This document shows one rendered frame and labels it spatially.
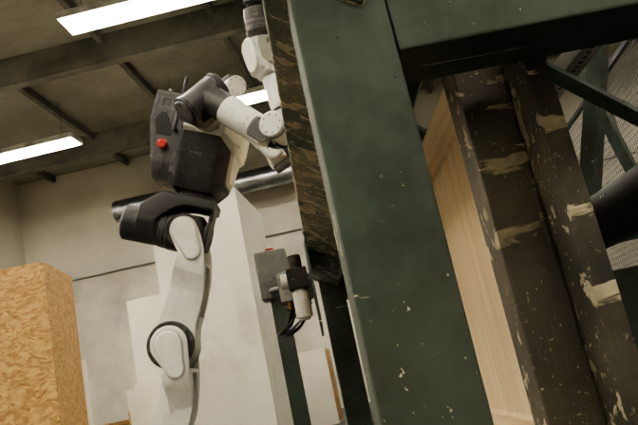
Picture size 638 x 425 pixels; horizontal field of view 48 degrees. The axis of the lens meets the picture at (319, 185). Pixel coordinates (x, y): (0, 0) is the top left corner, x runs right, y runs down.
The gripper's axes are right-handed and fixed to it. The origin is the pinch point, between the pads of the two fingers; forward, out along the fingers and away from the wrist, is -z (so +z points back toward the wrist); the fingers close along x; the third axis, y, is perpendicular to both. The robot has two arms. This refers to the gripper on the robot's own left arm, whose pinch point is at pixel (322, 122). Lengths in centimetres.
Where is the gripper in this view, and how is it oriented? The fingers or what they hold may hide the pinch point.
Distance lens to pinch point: 284.0
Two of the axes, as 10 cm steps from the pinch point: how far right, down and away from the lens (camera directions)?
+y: -0.1, -2.6, -9.7
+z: -8.0, 5.8, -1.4
